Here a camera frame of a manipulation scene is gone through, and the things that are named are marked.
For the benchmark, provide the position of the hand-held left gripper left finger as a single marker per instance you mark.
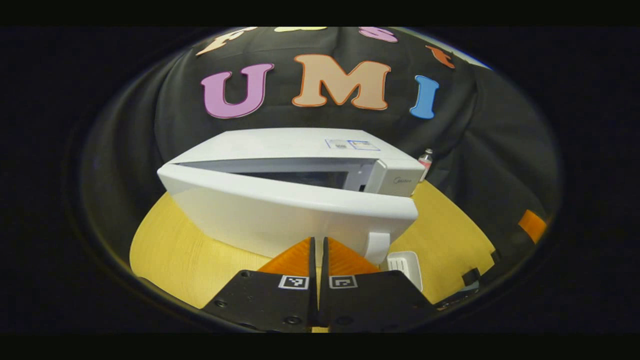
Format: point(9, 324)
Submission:
point(265, 302)

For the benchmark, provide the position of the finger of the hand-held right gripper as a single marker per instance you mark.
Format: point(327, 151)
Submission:
point(532, 226)

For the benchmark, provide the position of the small clear plastic bottle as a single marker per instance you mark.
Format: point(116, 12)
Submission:
point(425, 162)

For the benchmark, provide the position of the white square plate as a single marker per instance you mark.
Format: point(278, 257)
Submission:
point(405, 265)

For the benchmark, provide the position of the white microwave oven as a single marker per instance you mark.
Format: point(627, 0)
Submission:
point(280, 215)

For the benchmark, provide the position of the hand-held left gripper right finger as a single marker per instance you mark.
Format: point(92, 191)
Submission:
point(375, 302)

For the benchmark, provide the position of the black backdrop cloth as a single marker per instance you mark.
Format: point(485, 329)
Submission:
point(500, 150)

